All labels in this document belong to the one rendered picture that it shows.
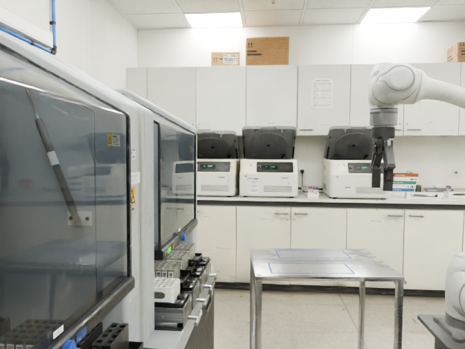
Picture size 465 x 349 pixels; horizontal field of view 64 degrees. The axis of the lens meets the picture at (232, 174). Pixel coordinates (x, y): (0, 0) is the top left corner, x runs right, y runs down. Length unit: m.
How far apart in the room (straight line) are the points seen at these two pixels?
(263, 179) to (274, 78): 1.04
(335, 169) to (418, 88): 2.46
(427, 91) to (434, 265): 2.86
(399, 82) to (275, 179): 2.49
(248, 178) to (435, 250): 1.82
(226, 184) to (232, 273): 0.85
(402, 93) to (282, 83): 2.77
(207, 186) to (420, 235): 2.01
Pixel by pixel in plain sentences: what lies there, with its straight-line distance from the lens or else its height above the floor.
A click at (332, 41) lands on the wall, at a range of 4.39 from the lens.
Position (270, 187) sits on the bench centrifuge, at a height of 1.00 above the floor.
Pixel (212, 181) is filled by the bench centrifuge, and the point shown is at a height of 1.05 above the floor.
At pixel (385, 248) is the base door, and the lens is 3.79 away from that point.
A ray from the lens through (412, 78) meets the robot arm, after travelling 1.18.
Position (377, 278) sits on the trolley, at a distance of 1.66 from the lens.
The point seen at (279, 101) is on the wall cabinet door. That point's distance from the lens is 3.86.
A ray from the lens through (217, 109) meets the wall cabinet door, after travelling 3.88.
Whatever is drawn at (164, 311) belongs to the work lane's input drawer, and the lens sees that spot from 1.32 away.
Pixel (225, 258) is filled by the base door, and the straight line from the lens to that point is 3.69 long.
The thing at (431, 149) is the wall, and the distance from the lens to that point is 4.50.
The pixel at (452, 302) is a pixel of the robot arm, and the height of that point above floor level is 0.81.
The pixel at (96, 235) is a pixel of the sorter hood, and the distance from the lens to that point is 0.82.
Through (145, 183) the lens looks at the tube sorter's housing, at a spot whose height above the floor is 1.22.
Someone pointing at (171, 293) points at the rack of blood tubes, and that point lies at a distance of 1.31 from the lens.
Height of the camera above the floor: 1.30
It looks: 3 degrees down
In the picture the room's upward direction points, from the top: straight up
